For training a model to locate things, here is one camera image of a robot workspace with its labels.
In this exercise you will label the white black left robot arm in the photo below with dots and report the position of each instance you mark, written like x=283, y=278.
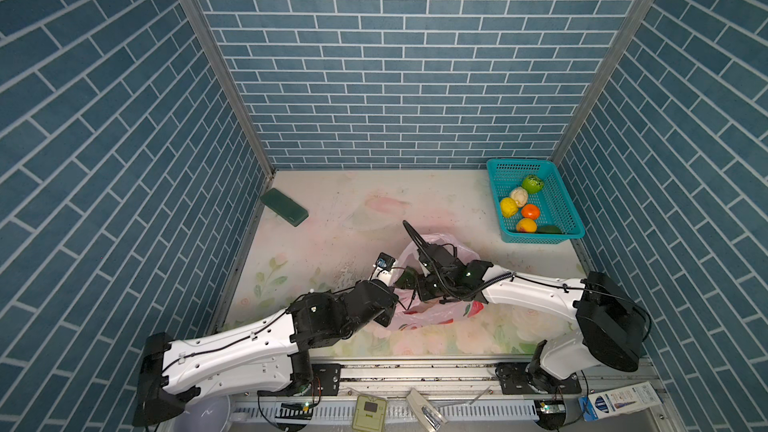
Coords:
x=269, y=356

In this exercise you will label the green rectangular box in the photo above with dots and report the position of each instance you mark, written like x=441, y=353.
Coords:
x=284, y=206

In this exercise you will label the pale cream round fruit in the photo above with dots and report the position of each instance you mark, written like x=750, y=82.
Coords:
x=519, y=196

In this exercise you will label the green round fruit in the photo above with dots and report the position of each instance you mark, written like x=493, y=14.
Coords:
x=532, y=184

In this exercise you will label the grey aluminium corner post left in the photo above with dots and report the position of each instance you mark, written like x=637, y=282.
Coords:
x=206, y=38

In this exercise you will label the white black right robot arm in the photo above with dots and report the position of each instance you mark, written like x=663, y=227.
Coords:
x=607, y=327

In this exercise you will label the grey aluminium corner post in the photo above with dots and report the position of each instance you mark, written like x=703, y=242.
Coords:
x=206, y=38
x=619, y=45

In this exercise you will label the blue white paper box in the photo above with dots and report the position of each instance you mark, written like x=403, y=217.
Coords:
x=619, y=401

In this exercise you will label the teal plastic basket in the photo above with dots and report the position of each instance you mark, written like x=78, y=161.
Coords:
x=554, y=201

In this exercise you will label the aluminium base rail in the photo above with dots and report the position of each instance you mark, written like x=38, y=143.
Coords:
x=462, y=376

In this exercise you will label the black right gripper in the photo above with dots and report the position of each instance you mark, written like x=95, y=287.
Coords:
x=420, y=287

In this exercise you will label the pink plastic bag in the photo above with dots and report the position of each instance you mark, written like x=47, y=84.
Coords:
x=413, y=314

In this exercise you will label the white small device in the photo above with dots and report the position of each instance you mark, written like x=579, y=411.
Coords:
x=425, y=412

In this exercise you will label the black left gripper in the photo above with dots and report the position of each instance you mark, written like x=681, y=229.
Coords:
x=390, y=309

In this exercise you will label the yellow lemon fruit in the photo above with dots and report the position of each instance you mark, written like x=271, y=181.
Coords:
x=508, y=207

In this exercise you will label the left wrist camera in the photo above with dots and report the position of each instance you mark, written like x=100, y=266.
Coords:
x=383, y=268

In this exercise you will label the yellow orange mango fruit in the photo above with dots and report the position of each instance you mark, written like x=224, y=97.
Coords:
x=526, y=225

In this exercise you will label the grey aluminium corner post right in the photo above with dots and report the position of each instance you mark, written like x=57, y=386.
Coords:
x=619, y=45

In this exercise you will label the white plastic bowl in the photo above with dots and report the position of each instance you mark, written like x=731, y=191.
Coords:
x=209, y=415

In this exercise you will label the green digital timer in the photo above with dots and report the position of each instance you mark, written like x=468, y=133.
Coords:
x=370, y=414

